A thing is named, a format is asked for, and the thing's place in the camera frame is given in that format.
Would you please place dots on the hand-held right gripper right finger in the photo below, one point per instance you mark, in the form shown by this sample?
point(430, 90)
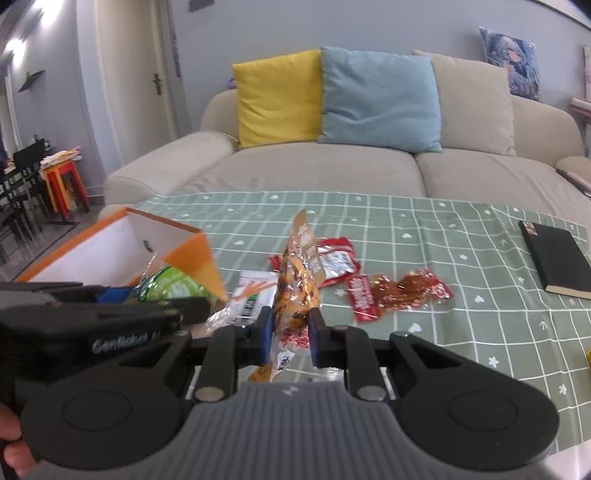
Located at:
point(316, 337)

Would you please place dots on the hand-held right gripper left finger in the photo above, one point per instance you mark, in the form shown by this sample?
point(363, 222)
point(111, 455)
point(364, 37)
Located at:
point(266, 337)

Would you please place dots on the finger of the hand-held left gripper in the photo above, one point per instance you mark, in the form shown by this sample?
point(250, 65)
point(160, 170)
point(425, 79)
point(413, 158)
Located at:
point(189, 309)
point(113, 294)

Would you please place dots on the green bread packet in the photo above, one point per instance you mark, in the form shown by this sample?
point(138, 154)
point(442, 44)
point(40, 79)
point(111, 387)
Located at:
point(180, 286)

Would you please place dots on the white stick snack packet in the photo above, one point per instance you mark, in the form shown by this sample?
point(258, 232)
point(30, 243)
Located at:
point(249, 300)

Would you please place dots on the orange cardboard box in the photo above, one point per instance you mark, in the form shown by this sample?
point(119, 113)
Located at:
point(198, 263)

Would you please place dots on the orange nut snack packet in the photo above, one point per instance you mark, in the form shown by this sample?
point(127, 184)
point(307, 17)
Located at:
point(295, 277)

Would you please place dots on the red and silver snack packet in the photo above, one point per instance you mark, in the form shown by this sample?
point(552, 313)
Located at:
point(337, 263)

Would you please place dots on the red meat snack packet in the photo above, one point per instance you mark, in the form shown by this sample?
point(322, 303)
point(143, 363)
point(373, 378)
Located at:
point(397, 288)

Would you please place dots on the person's left hand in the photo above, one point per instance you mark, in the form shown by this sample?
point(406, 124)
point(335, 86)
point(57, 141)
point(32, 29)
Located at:
point(18, 459)

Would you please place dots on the red stool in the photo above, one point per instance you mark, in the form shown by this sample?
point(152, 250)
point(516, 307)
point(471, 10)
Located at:
point(76, 189)

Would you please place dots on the orange stool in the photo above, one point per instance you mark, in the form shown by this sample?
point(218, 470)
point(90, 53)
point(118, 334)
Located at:
point(54, 173)

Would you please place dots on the pile of white cloth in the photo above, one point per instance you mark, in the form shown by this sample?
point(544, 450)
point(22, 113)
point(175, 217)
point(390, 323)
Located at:
point(60, 156)

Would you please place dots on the black dining chair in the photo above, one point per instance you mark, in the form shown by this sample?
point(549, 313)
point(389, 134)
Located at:
point(11, 184)

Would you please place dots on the green checked tablecloth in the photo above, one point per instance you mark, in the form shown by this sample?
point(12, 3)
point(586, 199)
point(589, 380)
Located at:
point(438, 240)

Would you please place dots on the beige sofa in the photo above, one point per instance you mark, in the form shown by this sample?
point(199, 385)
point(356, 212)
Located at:
point(300, 170)

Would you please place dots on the cream door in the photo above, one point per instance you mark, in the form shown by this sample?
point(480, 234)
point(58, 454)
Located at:
point(129, 69)

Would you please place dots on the purple toy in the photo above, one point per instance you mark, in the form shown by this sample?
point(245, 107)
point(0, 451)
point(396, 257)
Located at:
point(232, 84)

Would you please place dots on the yellow pillow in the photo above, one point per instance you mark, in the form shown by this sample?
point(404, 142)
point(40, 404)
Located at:
point(277, 97)

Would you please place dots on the light blue pillow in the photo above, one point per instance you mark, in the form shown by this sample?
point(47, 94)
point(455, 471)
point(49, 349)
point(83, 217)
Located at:
point(378, 97)

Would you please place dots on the black notebook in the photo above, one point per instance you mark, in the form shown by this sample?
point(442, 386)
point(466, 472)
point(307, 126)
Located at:
point(558, 258)

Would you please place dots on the beige pillow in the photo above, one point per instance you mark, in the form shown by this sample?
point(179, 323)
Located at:
point(475, 106)

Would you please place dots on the dark book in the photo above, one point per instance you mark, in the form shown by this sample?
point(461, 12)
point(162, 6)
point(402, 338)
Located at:
point(577, 182)

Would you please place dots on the printed figure pillow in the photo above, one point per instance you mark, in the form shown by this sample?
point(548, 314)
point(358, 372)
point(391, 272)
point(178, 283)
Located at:
point(512, 60)

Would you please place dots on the dark wall shelf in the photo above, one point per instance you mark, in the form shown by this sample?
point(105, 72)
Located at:
point(31, 81)

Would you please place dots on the wall poster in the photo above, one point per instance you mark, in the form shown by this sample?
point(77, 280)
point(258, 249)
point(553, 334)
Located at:
point(174, 46)

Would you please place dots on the grey wall plate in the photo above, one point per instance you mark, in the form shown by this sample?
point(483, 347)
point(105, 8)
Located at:
point(202, 4)

